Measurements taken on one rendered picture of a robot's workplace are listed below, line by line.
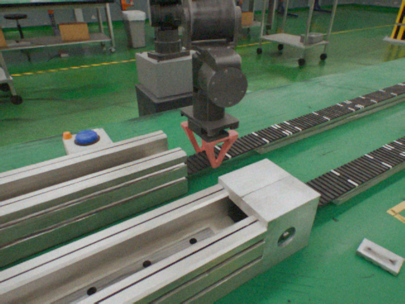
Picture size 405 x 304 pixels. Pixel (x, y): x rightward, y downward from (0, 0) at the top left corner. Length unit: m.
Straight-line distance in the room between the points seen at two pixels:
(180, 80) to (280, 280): 0.70
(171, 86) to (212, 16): 0.52
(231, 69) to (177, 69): 0.55
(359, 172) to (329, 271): 0.21
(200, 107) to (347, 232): 0.30
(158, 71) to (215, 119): 0.45
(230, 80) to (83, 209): 0.27
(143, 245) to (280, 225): 0.16
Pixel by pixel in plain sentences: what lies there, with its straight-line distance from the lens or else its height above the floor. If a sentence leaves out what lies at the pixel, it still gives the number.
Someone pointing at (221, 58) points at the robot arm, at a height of 1.02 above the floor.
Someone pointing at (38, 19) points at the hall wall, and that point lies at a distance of 7.95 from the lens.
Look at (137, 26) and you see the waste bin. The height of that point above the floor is 0.34.
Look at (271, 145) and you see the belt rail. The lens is 0.65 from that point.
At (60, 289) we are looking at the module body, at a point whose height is 0.83.
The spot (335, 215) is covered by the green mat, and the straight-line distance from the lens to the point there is 0.52.
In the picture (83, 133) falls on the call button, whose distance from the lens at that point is 0.59.
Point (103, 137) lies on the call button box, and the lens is 0.60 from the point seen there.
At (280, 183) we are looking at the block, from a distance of 0.40.
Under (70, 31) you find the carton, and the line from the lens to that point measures 5.23.
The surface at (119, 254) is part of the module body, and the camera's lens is 0.36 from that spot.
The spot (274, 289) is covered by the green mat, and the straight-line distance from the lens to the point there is 0.41.
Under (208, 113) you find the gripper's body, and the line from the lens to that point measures 0.49.
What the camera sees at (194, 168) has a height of 0.81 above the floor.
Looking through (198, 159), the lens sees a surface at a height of 0.81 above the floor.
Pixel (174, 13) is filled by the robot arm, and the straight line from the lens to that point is 0.92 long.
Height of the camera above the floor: 1.11
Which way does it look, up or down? 32 degrees down
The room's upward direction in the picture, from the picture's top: straight up
